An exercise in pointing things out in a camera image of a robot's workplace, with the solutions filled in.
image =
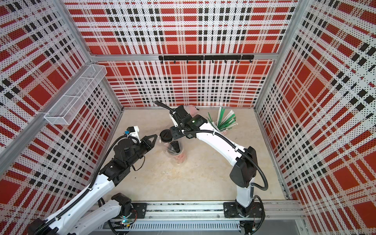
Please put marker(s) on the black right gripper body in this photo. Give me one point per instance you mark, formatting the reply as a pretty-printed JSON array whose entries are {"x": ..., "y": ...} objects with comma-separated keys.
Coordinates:
[{"x": 176, "y": 132}]

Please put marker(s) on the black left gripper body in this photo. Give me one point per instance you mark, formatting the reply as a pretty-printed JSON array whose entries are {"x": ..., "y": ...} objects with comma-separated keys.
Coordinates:
[{"x": 139, "y": 151}]

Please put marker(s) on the clear plastic carrier bag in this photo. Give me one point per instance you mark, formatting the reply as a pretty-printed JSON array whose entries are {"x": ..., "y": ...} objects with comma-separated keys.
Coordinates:
[{"x": 165, "y": 150}]

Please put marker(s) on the red milk tea cup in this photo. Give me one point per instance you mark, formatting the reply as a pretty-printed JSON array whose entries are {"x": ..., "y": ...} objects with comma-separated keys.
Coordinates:
[
  {"x": 165, "y": 138},
  {"x": 177, "y": 152}
]

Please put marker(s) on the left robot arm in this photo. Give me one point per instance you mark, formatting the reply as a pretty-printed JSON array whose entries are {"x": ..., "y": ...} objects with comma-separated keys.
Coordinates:
[{"x": 72, "y": 218}]

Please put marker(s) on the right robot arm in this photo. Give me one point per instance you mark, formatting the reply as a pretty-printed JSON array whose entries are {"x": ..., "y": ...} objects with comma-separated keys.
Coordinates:
[{"x": 241, "y": 159}]

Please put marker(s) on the pink plush toy red dress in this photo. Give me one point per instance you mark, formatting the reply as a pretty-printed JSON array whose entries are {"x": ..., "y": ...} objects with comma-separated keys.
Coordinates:
[{"x": 192, "y": 110}]

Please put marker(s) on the wide white wrapped straw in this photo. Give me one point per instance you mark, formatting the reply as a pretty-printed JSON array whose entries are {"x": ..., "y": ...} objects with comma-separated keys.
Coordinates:
[{"x": 224, "y": 118}]

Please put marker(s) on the green wrapped straw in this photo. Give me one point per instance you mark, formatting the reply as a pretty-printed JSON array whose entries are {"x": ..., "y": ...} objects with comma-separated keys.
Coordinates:
[{"x": 228, "y": 123}]

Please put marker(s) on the black wall hook rail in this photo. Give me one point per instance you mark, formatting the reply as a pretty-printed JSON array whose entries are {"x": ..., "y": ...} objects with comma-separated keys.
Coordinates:
[{"x": 175, "y": 58}]

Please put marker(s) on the white wire mesh basket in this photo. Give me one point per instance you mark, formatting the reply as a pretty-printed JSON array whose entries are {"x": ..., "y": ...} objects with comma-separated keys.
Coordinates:
[{"x": 65, "y": 110}]

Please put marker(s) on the metal base rail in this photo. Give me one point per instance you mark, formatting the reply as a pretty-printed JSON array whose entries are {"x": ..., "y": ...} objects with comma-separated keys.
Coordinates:
[{"x": 265, "y": 217}]

